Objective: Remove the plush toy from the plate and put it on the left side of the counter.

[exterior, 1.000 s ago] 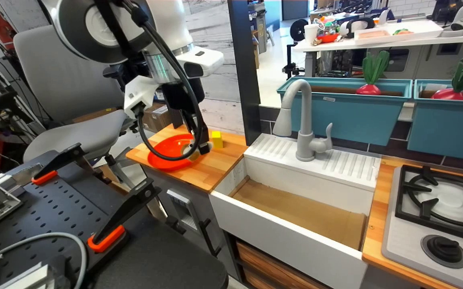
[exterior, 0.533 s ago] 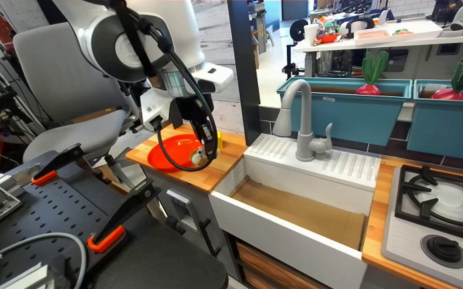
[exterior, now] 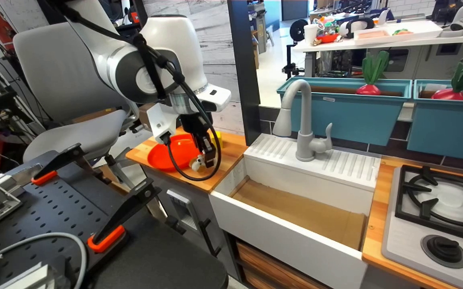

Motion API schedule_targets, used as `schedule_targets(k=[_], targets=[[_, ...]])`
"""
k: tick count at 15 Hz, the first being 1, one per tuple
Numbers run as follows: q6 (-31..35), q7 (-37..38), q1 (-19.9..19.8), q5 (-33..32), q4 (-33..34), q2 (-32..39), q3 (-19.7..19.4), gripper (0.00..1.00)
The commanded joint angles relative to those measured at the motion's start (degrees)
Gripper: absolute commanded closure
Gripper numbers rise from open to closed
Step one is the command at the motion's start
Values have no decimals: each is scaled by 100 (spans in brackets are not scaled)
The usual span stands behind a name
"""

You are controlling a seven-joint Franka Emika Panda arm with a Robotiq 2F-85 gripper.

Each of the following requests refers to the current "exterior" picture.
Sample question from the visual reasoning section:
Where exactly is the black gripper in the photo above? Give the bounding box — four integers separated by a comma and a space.
179, 111, 219, 169

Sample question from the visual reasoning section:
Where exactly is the red round plate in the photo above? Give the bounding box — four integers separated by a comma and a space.
146, 133, 204, 174

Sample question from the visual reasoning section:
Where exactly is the grey toy kitchen cabinet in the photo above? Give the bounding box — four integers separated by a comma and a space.
137, 166, 241, 279

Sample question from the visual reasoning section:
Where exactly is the grey toy faucet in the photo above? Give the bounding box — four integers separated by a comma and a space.
272, 79, 336, 164

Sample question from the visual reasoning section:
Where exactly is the white toy sink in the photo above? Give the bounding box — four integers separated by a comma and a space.
208, 133, 383, 289

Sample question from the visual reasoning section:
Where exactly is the grey toy stove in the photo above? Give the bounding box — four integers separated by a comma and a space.
381, 164, 463, 289

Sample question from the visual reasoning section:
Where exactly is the grey wood backsplash panel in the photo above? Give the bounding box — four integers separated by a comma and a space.
142, 0, 246, 135

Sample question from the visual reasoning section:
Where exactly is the teal planter box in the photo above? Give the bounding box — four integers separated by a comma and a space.
275, 76, 415, 148
405, 79, 463, 166

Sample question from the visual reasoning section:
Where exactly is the white roll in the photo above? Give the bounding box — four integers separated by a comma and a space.
302, 23, 322, 48

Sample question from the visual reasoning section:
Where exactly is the red bowl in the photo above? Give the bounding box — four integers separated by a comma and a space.
317, 31, 341, 47

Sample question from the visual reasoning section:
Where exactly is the light grey office chair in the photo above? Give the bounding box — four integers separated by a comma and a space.
11, 21, 142, 166

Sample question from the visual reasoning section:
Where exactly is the grey metal block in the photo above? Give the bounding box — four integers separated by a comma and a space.
0, 260, 58, 289

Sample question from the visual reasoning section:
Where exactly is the white work table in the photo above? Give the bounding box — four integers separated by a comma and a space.
294, 32, 463, 79

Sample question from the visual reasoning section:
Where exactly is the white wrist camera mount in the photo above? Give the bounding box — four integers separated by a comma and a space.
195, 84, 233, 113

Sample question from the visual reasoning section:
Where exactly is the black frame post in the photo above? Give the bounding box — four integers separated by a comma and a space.
227, 0, 264, 148

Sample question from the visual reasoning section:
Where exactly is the black clamp orange handle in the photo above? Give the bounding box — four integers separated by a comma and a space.
29, 143, 87, 188
85, 180, 159, 255

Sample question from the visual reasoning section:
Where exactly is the grey cable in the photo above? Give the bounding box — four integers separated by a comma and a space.
0, 231, 90, 289

